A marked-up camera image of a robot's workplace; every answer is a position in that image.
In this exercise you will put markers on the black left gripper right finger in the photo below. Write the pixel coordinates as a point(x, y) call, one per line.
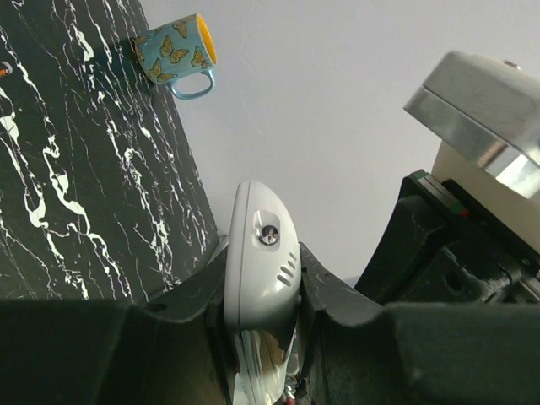
point(354, 351)

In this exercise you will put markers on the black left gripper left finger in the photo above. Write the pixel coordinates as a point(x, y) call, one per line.
point(172, 350)

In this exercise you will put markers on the white remote control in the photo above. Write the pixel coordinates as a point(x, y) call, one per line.
point(261, 290)

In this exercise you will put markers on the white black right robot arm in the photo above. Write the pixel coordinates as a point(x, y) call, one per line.
point(468, 229)

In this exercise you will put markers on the blue butterfly mug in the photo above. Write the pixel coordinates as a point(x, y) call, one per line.
point(176, 50)

